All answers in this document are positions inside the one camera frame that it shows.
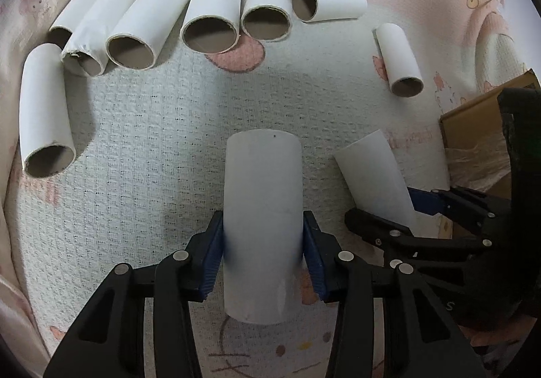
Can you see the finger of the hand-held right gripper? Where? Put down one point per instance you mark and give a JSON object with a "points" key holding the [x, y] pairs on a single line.
{"points": [[380, 230], [427, 202]]}

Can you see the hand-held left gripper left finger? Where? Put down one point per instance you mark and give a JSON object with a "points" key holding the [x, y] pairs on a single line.
{"points": [[213, 251]]}

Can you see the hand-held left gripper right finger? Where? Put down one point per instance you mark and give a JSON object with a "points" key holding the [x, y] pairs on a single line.
{"points": [[312, 255]]}

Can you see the white cardboard roll core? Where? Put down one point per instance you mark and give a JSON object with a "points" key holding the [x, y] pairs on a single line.
{"points": [[372, 175], [262, 192]]}

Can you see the brown cardboard box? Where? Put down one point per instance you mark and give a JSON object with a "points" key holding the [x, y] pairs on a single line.
{"points": [[473, 115]]}

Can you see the pile of white cardboard tubes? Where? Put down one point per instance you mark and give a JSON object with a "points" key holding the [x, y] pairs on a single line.
{"points": [[211, 10]]}

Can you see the cat print blanket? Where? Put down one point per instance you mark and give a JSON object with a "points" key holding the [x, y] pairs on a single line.
{"points": [[148, 149]]}

